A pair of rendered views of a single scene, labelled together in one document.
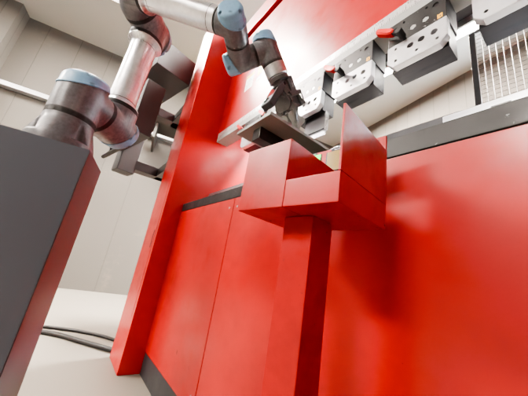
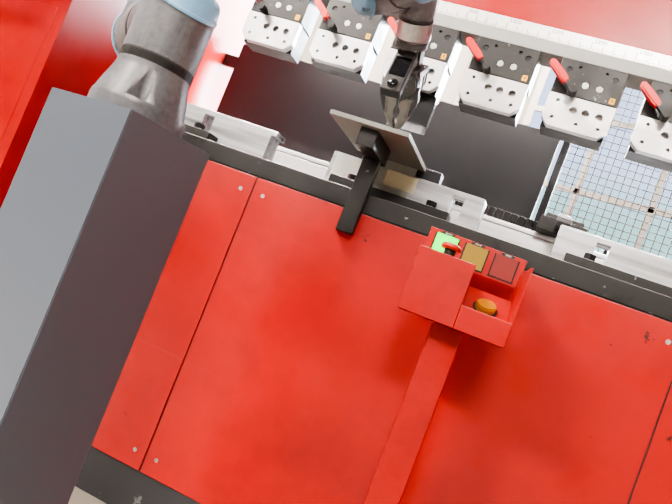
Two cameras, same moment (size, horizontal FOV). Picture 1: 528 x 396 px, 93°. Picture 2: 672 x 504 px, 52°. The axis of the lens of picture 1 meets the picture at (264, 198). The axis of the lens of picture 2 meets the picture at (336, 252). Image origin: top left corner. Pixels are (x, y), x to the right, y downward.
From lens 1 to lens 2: 101 cm
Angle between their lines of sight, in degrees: 39
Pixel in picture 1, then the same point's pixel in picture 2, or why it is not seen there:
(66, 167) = (185, 181)
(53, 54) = not seen: outside the picture
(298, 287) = (435, 387)
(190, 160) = not seen: outside the picture
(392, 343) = (458, 424)
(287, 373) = (411, 446)
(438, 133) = (558, 269)
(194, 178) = (96, 35)
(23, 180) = (145, 199)
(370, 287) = (452, 378)
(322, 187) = (494, 330)
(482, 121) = (589, 280)
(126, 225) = not seen: outside the picture
